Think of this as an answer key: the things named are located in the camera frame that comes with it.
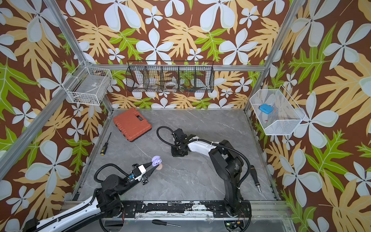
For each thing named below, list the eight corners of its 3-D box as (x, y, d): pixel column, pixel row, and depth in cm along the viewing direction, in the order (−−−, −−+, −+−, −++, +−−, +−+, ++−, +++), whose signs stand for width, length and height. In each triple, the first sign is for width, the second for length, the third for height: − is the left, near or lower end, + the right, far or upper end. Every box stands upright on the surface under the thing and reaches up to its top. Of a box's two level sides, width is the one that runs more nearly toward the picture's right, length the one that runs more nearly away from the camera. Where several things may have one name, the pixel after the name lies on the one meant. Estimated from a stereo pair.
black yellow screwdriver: (101, 154, 97) (100, 153, 95) (110, 134, 108) (108, 132, 105) (104, 154, 97) (102, 153, 95) (112, 134, 108) (111, 132, 105)
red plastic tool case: (113, 123, 113) (110, 119, 109) (134, 111, 122) (132, 106, 118) (131, 143, 101) (128, 139, 97) (153, 128, 110) (152, 124, 106)
